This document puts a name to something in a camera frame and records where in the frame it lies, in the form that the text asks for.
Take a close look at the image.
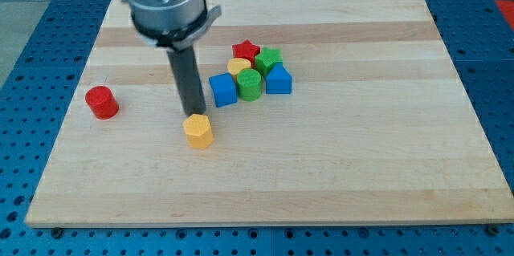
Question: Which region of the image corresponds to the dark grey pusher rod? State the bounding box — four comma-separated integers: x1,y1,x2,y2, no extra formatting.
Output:
167,47,206,116

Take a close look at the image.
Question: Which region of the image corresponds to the red cylinder block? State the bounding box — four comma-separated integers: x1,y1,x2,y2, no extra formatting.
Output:
85,86,119,120

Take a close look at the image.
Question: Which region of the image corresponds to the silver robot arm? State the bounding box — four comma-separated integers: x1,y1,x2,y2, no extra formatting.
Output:
126,0,222,116

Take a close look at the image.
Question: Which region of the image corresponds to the blue cube block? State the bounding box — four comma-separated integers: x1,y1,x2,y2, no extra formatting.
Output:
209,73,238,108

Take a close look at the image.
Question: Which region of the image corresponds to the yellow heart block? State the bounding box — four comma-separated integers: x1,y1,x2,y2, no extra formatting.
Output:
226,58,251,81

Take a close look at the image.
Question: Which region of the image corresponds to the red star block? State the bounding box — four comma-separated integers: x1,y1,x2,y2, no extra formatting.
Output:
232,39,261,68

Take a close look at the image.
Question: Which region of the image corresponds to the green cylinder block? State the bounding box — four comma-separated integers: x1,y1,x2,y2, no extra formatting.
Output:
237,68,262,101

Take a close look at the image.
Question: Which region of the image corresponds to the yellow hexagon block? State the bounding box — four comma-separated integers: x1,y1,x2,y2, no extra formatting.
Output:
182,114,214,149

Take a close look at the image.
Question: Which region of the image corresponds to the green star block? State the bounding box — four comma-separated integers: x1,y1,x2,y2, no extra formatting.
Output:
255,47,283,77

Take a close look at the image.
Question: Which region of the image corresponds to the blue triangle block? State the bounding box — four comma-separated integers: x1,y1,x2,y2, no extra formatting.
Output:
266,63,292,94

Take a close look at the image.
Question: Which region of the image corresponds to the wooden board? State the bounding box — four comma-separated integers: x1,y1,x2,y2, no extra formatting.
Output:
25,0,513,228

